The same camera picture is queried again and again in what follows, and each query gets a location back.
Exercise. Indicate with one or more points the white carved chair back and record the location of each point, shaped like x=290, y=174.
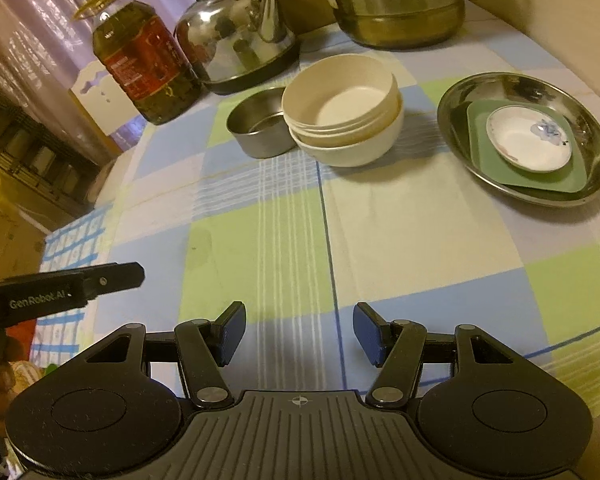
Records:
x=95, y=102

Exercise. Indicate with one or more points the small white saucer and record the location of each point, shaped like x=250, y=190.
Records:
x=520, y=145

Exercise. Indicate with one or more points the checked tablecloth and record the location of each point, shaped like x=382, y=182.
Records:
x=405, y=240

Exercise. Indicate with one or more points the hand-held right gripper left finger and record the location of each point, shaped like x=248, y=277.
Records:
x=232, y=332

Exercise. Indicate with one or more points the green square plate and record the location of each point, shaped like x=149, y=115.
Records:
x=480, y=160

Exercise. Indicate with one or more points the round stainless steel plate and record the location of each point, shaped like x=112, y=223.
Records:
x=480, y=89

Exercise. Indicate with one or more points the stainless steel steamer pot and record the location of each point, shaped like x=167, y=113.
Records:
x=400, y=15

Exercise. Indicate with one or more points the stainless steel kettle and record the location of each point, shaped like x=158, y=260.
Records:
x=230, y=45

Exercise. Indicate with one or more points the dark shelf unit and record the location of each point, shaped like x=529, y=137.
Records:
x=25, y=155

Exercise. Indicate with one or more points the cooking oil bottle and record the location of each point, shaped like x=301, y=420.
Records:
x=140, y=65

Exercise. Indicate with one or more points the pale lace curtain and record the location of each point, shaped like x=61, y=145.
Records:
x=30, y=25

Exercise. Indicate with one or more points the small stainless steel bowl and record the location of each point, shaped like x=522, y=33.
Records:
x=252, y=142

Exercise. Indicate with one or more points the person's left hand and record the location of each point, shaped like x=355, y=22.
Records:
x=15, y=377

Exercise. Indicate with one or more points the cream plastic bowl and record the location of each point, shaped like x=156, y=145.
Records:
x=340, y=90

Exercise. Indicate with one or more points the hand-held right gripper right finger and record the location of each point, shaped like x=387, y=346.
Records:
x=367, y=332

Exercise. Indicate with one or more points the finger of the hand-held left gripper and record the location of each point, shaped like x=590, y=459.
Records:
x=115, y=277

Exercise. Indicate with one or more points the blue checked cloth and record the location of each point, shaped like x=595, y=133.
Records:
x=70, y=255

